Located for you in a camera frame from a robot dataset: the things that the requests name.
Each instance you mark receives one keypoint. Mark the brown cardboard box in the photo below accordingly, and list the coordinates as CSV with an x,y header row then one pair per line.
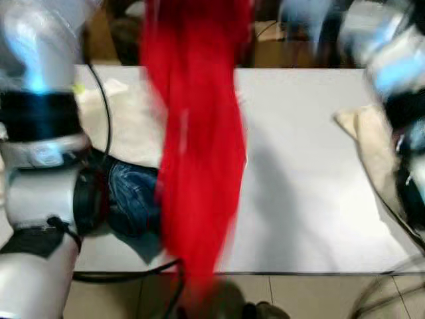
x,y
98,36

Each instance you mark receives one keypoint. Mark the dark robot foot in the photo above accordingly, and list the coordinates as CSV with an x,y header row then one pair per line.
x,y
265,311

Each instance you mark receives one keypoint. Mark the lime green white cloth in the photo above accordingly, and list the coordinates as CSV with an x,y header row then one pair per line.
x,y
78,88

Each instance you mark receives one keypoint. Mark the folded beige cloth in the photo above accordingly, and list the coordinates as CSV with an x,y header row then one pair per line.
x,y
372,139

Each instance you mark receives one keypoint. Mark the long red garment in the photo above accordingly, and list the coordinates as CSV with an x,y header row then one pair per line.
x,y
199,166

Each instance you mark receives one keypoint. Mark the cream cloth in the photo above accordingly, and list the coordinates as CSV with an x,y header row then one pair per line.
x,y
133,126

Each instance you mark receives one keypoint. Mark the blue denim jeans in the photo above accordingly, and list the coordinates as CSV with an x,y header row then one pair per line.
x,y
133,199

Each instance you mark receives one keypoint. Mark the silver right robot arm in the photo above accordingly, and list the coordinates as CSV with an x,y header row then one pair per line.
x,y
392,60

